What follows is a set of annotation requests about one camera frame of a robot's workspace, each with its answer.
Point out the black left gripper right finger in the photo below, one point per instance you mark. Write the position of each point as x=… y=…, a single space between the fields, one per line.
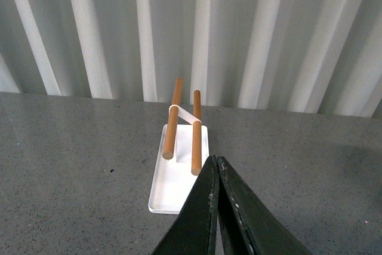
x=247 y=226

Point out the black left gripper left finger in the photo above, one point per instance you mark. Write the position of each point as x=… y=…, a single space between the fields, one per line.
x=194 y=230

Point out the white towel rack wooden bars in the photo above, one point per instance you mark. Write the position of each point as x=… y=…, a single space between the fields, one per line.
x=183 y=150

